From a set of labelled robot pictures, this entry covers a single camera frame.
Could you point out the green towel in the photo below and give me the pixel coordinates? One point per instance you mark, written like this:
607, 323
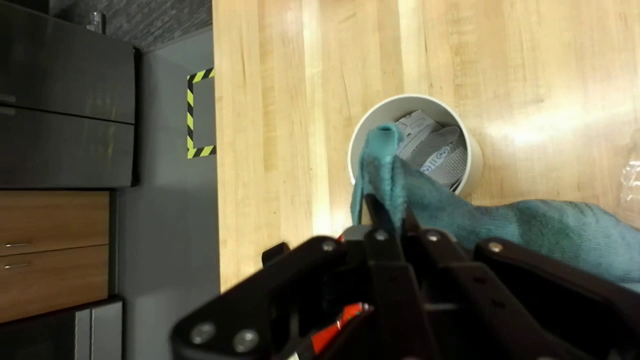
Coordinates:
546, 227

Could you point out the grey paper packets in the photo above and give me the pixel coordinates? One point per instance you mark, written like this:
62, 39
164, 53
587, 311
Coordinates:
436, 150

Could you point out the yellow black floor tape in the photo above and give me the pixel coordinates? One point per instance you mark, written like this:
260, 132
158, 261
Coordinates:
191, 113

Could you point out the wooden base cabinet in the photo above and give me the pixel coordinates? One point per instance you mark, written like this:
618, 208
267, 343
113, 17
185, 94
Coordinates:
53, 267

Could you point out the tall white cup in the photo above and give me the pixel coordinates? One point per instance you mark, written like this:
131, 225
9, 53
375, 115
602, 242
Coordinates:
373, 120

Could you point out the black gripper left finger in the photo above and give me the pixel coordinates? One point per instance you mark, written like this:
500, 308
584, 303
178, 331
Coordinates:
386, 293

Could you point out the black oven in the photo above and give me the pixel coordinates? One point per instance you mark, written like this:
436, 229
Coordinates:
67, 80

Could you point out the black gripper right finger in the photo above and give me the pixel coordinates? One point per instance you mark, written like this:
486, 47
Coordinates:
506, 301

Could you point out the stainless steel fridge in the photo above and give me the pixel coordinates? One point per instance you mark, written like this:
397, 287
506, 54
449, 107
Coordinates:
67, 332

